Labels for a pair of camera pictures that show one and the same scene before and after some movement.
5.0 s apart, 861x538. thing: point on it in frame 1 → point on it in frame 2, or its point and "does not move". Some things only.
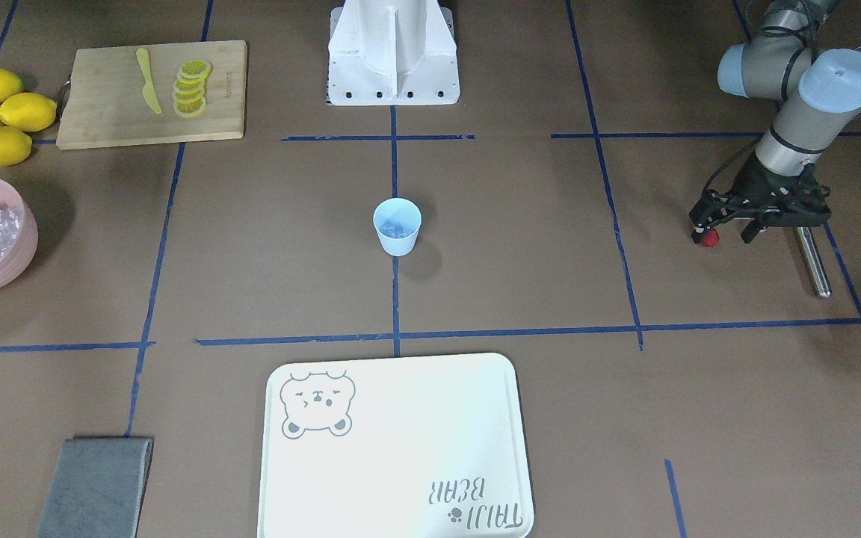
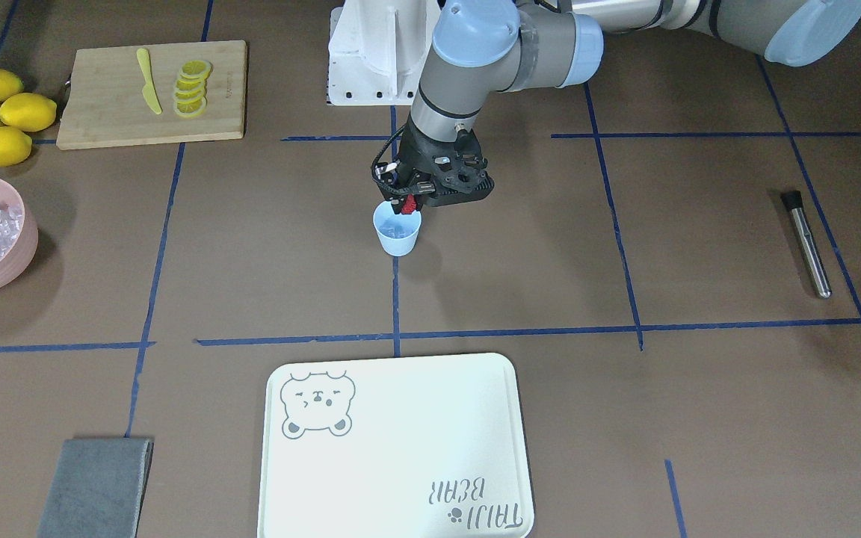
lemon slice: (197, 67) does not move
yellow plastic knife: (148, 90) does not move
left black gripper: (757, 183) → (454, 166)
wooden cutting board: (102, 104) does not move
